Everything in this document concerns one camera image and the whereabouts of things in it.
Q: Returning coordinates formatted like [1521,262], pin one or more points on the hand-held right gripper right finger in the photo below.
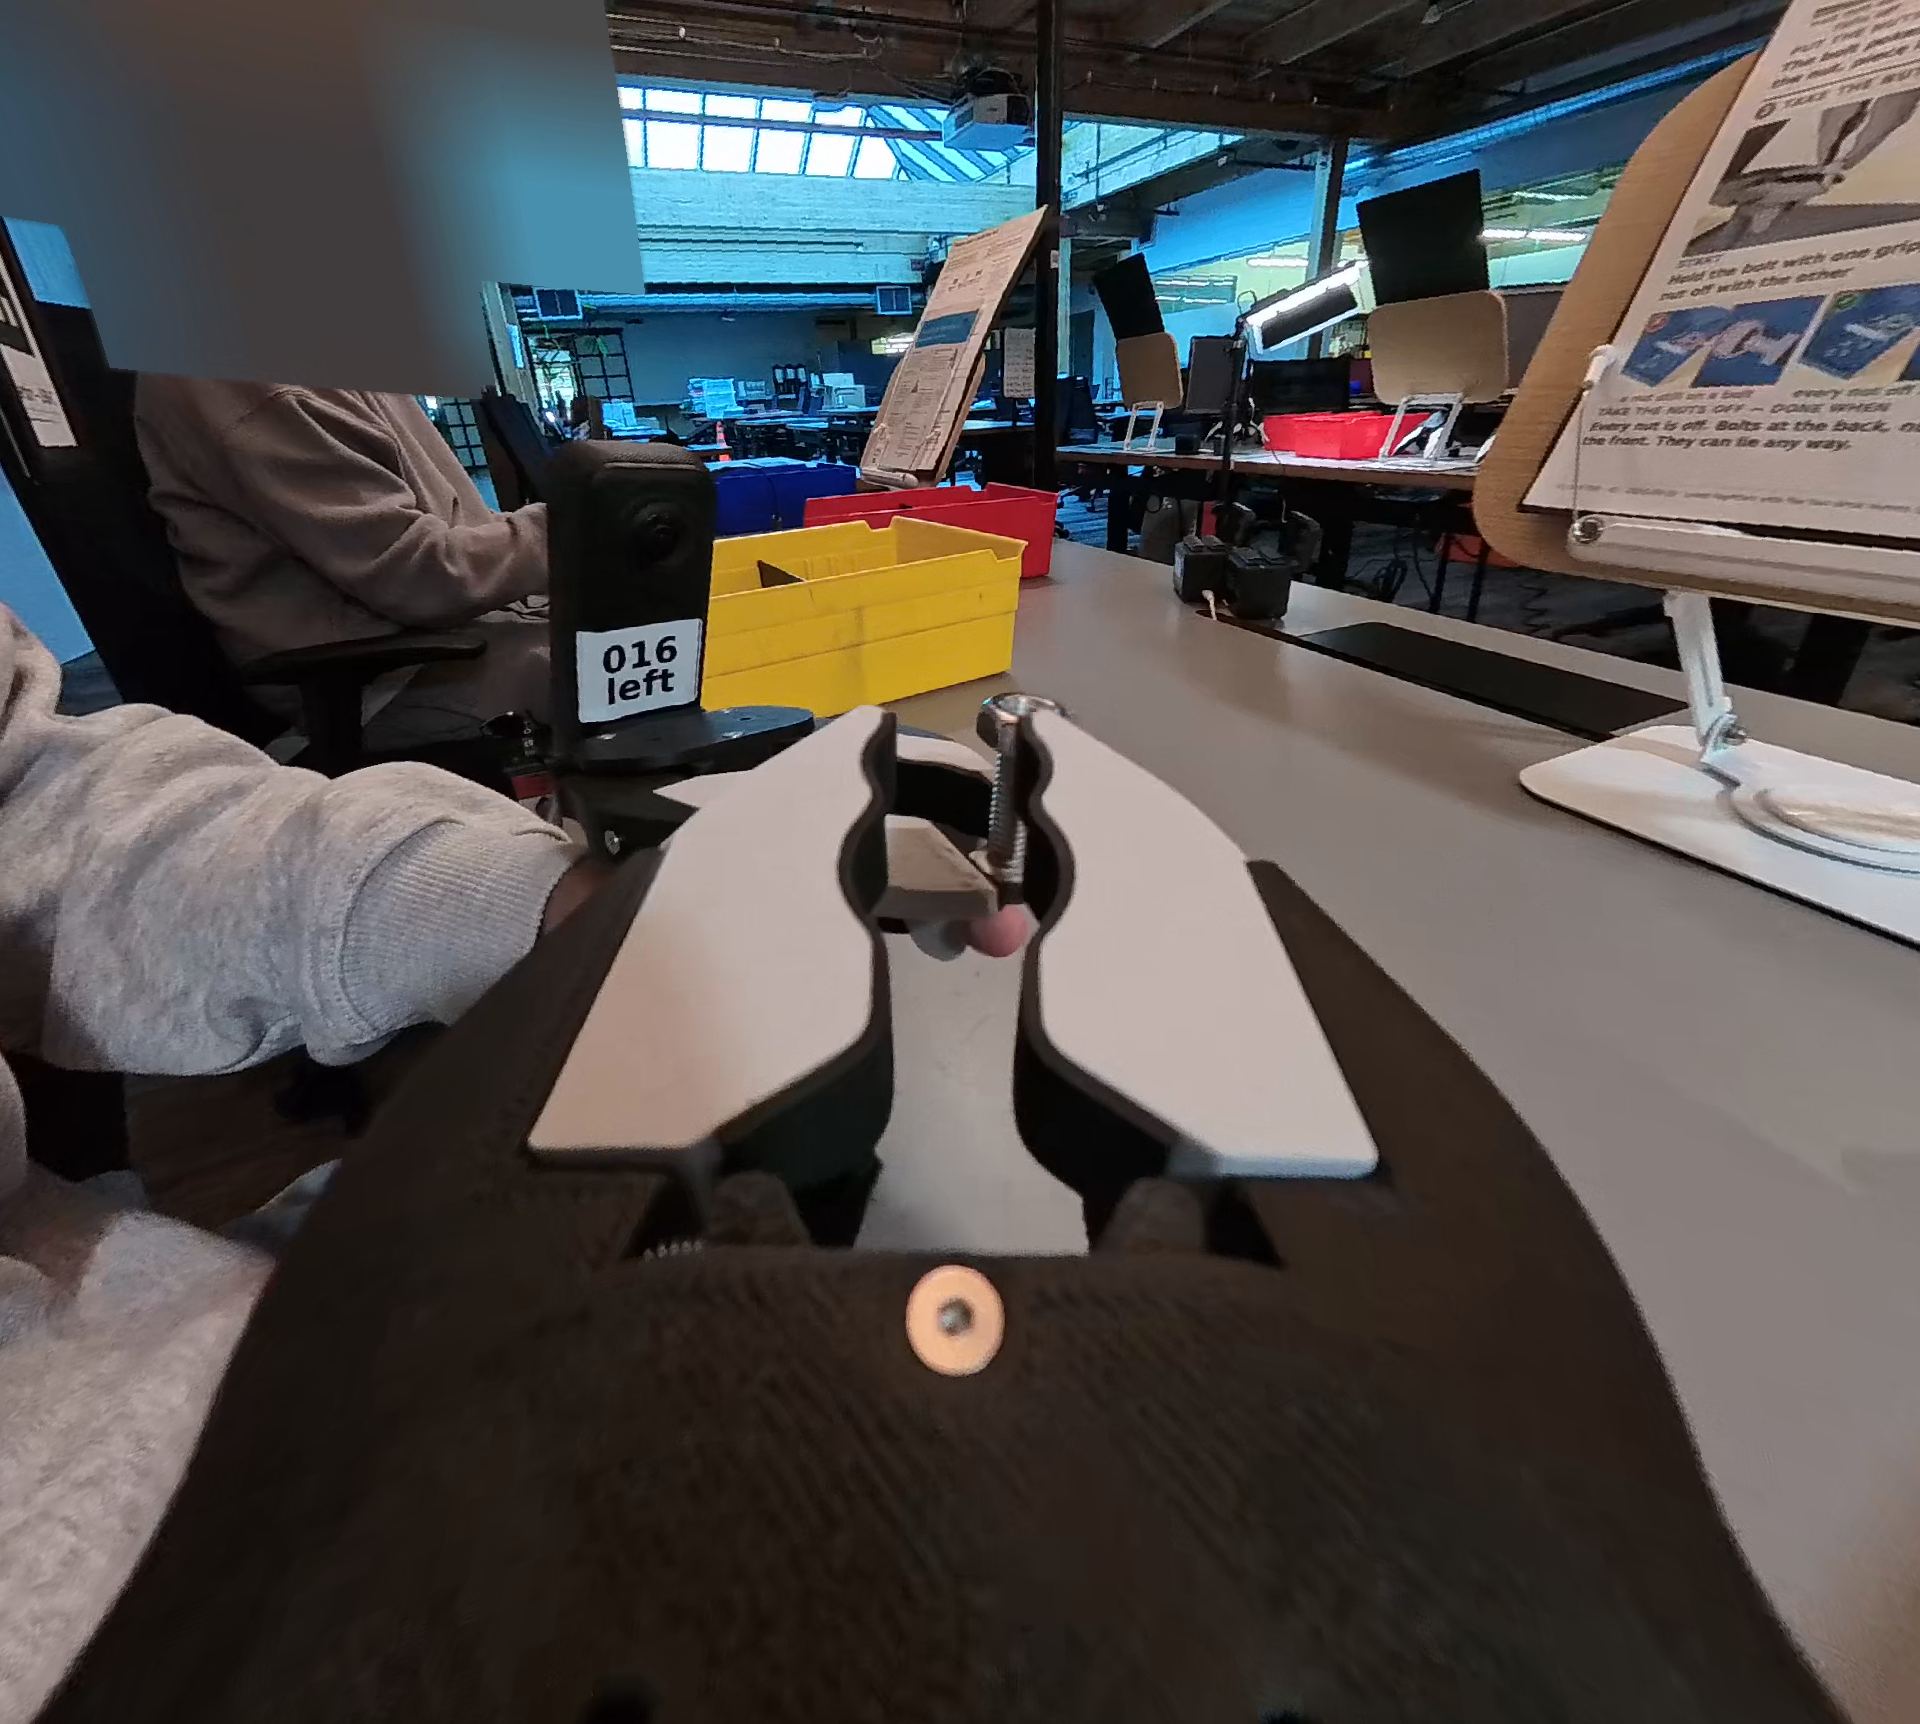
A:
[1185,975]

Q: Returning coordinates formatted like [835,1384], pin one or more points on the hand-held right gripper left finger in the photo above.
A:
[735,944]

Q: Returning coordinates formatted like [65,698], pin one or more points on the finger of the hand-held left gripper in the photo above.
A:
[931,863]

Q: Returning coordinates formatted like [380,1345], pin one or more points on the steel hex bolt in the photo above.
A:
[1009,794]

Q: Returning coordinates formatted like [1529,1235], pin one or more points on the yellow plastic bin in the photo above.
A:
[855,629]

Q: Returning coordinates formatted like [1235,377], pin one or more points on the person's left forearm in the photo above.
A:
[225,884]

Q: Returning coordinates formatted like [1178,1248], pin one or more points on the grey desk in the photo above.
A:
[1425,929]

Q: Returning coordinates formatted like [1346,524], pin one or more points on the desk lamp with light bar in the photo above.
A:
[1304,307]

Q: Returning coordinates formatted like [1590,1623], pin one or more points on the person's left hand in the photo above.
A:
[1003,934]

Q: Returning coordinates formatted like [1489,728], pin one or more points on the blue plastic bin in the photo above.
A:
[780,497]

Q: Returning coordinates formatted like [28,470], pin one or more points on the black office chair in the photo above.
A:
[360,659]

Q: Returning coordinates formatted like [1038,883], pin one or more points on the red plastic bin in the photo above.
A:
[931,506]

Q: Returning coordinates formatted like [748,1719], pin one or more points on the wooden document board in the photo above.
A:
[961,345]

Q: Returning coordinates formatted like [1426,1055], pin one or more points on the black power adapter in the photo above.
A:
[1263,585]
[1200,569]

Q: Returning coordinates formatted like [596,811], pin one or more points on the white stand with wooden board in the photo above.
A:
[1621,786]

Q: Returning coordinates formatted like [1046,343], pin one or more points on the ceiling projector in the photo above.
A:
[987,119]

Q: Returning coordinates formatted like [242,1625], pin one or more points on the red plastic tray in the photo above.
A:
[1335,434]

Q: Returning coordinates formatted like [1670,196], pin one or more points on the black steel column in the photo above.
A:
[1053,105]

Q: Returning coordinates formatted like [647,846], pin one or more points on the rounded wooden board stand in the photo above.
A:
[1440,352]

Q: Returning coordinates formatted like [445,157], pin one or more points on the black monitor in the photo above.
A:
[1423,238]

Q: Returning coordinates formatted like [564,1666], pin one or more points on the person's grey sweatshirt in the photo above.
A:
[90,1379]

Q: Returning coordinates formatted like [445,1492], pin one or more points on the printed instruction sheet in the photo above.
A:
[1771,329]

